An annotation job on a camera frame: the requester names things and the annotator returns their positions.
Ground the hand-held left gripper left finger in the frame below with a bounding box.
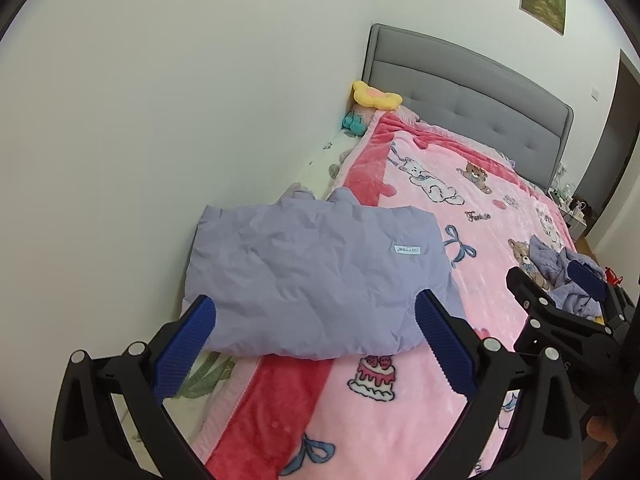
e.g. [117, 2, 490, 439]
[50, 294, 222, 480]

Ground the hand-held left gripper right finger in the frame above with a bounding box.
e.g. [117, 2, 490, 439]
[415, 288, 585, 480]

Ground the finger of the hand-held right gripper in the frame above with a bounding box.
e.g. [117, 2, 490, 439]
[567, 259, 639, 324]
[505, 266, 615, 340]

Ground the grey-lavender garment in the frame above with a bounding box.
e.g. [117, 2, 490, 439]
[528, 234, 608, 319]

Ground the lavender padded jacket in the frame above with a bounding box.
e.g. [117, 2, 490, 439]
[184, 185, 468, 361]

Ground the white nightstand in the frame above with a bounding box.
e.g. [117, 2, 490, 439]
[547, 187, 596, 242]

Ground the pink printed blanket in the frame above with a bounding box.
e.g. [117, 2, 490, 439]
[192, 107, 583, 480]

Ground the dark brown door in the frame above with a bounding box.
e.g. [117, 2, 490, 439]
[575, 49, 640, 257]

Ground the white floral bed sheet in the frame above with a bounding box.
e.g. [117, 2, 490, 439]
[107, 127, 373, 480]

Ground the grey padded headboard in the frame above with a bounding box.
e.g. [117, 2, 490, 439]
[367, 23, 575, 197]

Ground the teal plush toy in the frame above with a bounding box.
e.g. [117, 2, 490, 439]
[341, 112, 366, 137]

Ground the pink pillow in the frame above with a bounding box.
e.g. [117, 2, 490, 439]
[355, 103, 420, 125]

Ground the yellow plush toy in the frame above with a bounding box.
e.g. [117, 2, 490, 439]
[352, 80, 404, 111]

